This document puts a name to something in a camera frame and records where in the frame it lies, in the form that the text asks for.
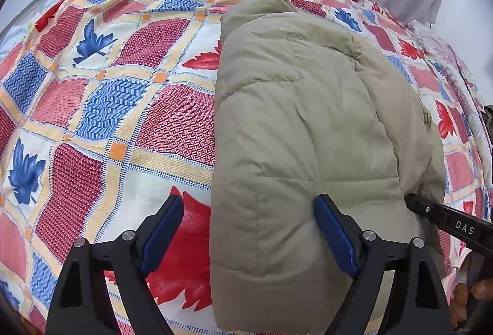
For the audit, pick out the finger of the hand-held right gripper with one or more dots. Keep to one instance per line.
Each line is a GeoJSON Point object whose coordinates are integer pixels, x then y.
{"type": "Point", "coordinates": [443, 217]}

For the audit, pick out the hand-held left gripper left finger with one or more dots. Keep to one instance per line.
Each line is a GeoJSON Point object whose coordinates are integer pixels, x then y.
{"type": "Point", "coordinates": [161, 235]}

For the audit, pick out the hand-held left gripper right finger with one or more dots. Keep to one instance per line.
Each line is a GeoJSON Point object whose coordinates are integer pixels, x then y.
{"type": "Point", "coordinates": [335, 235]}

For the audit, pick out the beige puffer jacket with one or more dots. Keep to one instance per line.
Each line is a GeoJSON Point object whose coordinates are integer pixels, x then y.
{"type": "Point", "coordinates": [300, 127]}

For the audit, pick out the person's right hand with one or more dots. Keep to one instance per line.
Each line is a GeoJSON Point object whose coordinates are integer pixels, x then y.
{"type": "Point", "coordinates": [458, 298]}

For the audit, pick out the red blue leaf-print quilt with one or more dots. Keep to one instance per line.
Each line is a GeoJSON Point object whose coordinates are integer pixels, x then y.
{"type": "Point", "coordinates": [96, 108]}

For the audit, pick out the pink floral bed sheet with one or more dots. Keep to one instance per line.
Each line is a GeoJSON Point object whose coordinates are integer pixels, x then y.
{"type": "Point", "coordinates": [450, 54]}

